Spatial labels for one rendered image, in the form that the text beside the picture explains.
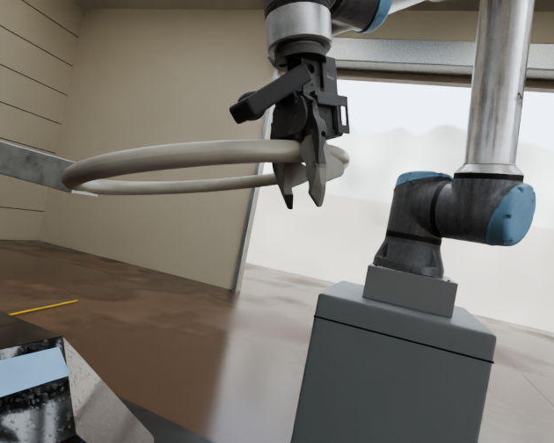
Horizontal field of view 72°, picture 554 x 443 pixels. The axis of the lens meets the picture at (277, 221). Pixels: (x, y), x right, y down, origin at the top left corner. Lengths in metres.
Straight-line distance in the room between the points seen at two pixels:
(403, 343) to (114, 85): 6.52
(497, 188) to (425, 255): 0.24
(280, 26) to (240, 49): 5.54
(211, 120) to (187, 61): 1.04
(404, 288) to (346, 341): 0.20
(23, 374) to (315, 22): 0.54
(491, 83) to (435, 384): 0.69
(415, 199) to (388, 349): 0.39
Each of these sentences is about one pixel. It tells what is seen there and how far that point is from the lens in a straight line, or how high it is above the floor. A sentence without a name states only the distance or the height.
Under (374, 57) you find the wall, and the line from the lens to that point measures 5.18.
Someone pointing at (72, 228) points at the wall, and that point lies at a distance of 7.05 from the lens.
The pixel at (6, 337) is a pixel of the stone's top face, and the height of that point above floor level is 0.80.
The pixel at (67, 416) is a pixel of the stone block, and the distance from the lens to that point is 0.54.
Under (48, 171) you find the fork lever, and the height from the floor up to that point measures 1.01.
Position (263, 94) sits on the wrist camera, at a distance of 0.49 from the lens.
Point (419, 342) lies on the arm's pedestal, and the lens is 0.96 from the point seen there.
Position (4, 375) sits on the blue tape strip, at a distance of 0.52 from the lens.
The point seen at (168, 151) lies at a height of 1.05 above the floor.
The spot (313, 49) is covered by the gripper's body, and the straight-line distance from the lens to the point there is 0.54.
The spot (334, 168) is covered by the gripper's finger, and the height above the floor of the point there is 1.08.
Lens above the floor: 0.99
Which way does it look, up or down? 1 degrees up
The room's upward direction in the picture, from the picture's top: 11 degrees clockwise
